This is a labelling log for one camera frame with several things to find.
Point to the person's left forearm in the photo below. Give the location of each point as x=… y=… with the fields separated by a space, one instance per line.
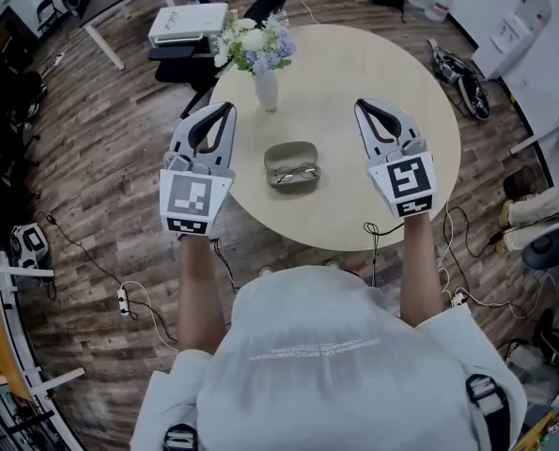
x=199 y=294

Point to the person's right forearm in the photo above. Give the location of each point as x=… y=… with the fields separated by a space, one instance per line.
x=420 y=270

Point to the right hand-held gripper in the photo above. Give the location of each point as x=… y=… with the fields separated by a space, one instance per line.
x=408 y=181

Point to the white water dispenser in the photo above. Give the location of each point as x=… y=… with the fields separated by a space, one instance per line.
x=514 y=31

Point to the white power strip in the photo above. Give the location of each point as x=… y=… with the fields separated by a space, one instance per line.
x=123 y=301
x=458 y=298

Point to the person's white shirt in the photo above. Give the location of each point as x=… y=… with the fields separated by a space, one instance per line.
x=326 y=369

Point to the white vase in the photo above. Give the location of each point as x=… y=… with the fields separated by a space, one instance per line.
x=266 y=89

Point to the black folding chair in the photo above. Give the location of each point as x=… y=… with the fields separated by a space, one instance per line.
x=50 y=14

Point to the white and black device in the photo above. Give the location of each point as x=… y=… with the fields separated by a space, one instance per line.
x=29 y=244

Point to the white and blue flower bouquet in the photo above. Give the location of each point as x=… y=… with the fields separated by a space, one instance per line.
x=255 y=42

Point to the black mesh wastebasket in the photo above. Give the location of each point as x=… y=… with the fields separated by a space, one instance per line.
x=520 y=182

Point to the thin-framed glasses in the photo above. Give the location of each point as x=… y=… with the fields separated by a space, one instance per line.
x=292 y=174

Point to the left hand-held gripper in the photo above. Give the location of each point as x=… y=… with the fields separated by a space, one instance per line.
x=187 y=195

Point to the beige glasses case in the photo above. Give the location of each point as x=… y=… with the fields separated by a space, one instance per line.
x=289 y=155

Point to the white box appliance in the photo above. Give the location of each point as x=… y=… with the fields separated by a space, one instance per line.
x=190 y=24

